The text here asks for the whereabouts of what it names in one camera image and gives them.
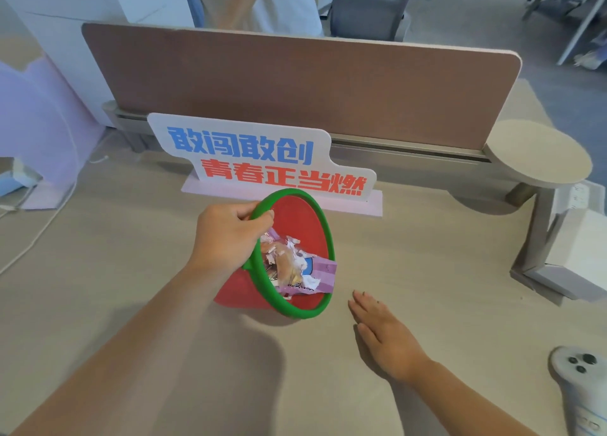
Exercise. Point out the person's left hand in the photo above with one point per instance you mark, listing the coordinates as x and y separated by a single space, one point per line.
220 243

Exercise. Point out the person's right hand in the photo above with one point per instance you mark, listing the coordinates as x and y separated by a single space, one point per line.
391 340

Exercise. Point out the person's left thumb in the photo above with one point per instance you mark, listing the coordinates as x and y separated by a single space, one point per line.
258 221

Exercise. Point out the person's right thumb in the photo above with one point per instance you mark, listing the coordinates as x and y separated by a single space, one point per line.
367 338

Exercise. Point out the red bin with green rim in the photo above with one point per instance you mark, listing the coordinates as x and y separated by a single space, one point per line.
298 217

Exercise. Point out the person's right forearm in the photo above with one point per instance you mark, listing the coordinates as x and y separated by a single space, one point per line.
464 402

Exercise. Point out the person's left forearm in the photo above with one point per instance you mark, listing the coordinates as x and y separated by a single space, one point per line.
133 350

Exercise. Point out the tan crumpled wrapper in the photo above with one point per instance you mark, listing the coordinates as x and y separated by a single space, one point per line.
282 262

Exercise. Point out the crumpled white paper scraps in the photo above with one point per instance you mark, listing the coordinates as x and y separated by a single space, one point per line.
296 253

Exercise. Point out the white sign with coloured characters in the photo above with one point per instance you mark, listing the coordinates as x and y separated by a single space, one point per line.
246 153

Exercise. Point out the purple snack wrapper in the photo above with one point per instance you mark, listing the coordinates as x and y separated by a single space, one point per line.
322 272

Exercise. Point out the brown desk divider panel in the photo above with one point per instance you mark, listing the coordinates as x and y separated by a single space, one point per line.
303 82

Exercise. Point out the white handheld controller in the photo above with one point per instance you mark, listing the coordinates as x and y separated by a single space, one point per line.
581 378

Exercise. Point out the white box device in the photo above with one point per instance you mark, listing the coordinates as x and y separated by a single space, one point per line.
581 250

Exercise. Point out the lilac display board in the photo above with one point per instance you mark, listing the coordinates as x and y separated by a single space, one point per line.
38 127

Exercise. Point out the grey office chair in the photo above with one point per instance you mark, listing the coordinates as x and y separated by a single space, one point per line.
367 6

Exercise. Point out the white power strip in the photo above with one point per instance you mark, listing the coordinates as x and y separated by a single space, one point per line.
574 197

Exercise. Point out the round beige side shelf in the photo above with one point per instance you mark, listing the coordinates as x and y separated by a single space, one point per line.
538 153

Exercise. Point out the white cabinet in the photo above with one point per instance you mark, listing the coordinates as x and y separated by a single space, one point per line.
95 4

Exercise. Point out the grey divider rail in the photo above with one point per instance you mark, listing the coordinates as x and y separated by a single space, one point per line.
403 148

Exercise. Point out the grey shelf bracket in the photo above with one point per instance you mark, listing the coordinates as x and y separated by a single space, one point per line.
536 241

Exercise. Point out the white table frame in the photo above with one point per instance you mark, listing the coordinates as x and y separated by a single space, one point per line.
576 8

